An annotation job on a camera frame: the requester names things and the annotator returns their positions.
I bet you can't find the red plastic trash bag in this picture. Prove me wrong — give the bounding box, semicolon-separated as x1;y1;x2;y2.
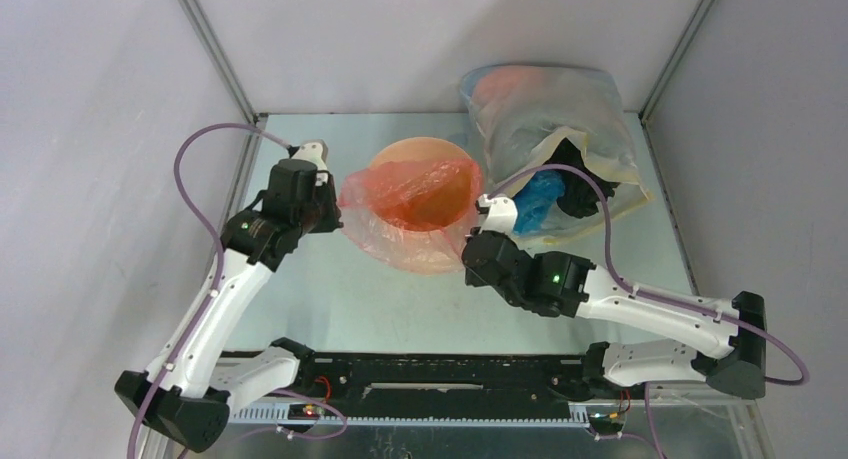
338;158;483;275

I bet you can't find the beige plastic trash bin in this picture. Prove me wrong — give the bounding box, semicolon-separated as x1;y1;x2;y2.
367;136;485;276

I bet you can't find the large translucent storage bag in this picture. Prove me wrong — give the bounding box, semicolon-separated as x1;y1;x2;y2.
459;65;652;244

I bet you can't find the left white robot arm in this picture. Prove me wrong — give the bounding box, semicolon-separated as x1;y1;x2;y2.
114;158;341;452

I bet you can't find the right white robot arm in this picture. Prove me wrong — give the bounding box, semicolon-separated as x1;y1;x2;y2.
461;231;766;400

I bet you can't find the blue plastic trash bag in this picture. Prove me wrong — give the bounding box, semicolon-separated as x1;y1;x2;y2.
513;170;566;235

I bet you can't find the black plastic trash bag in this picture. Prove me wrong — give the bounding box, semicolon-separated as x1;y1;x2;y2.
546;136;621;220

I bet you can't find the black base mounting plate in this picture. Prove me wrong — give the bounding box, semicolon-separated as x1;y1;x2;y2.
254;351;647;424

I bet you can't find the right circuit board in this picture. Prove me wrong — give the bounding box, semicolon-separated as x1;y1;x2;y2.
588;412;625;439

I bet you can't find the circuit board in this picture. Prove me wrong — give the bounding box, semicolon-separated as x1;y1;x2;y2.
287;404;325;421
588;412;625;439

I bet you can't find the left circuit board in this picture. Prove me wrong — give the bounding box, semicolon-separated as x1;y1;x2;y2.
287;404;325;421

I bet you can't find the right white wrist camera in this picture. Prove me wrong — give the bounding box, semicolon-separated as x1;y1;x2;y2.
469;194;518;236

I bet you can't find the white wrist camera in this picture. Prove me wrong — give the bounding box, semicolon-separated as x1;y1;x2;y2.
469;194;518;236
288;140;331;186

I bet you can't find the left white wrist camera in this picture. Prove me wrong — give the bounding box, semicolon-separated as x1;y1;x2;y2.
288;140;331;186

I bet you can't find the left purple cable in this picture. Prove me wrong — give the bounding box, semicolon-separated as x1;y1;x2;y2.
125;123;349;459

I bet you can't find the purple cable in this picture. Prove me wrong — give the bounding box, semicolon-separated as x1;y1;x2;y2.
125;123;349;459
490;163;811;459

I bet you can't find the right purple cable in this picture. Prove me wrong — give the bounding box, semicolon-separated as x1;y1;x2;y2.
490;163;811;459

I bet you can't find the aluminium frame rail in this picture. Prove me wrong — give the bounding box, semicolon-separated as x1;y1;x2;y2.
152;356;757;431

